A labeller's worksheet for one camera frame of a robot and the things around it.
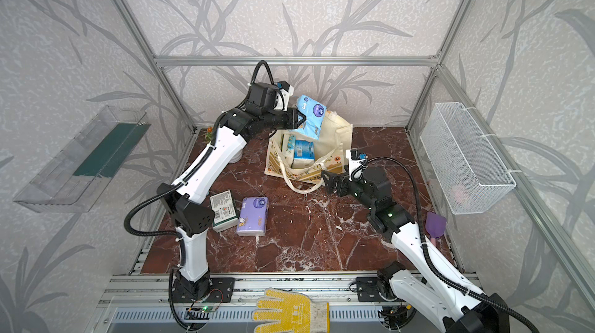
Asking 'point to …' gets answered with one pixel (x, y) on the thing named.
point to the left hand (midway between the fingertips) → (305, 118)
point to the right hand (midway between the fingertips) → (333, 168)
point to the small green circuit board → (206, 308)
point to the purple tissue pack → (252, 218)
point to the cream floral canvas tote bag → (336, 136)
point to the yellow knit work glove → (294, 314)
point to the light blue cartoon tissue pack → (314, 112)
